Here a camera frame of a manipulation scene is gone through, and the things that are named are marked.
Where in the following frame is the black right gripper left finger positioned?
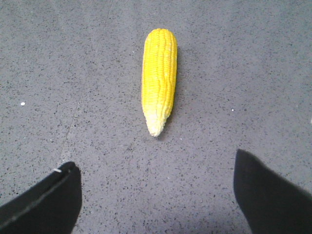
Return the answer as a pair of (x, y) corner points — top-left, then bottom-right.
(0, 162), (82, 234)

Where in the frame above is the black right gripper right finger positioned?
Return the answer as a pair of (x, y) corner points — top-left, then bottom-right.
(234, 149), (312, 234)

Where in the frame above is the yellow corn cob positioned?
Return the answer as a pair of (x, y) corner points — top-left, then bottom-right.
(141, 28), (177, 137)

